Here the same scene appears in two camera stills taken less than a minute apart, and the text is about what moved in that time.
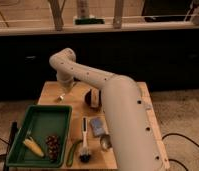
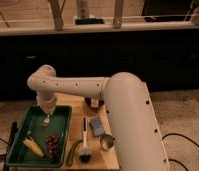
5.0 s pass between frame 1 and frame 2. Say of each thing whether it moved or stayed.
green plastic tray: stayed
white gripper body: moved
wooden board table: stayed
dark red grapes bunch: stayed
